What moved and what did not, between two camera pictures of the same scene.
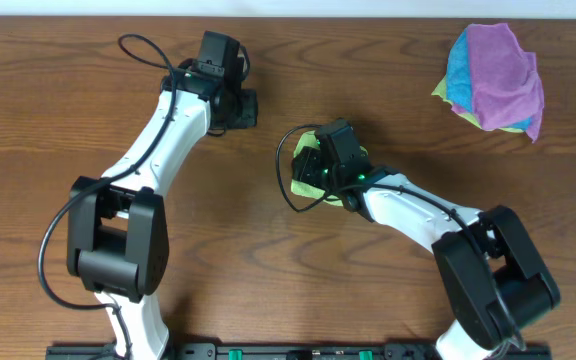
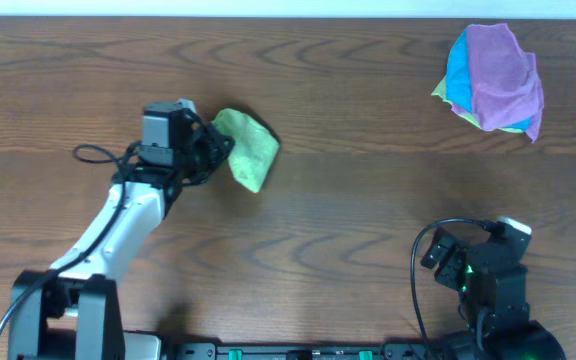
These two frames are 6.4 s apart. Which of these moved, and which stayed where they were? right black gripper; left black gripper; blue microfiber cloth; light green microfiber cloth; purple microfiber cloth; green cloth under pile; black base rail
Moved: right black gripper; left black gripper; light green microfiber cloth
Stayed: blue microfiber cloth; black base rail; green cloth under pile; purple microfiber cloth
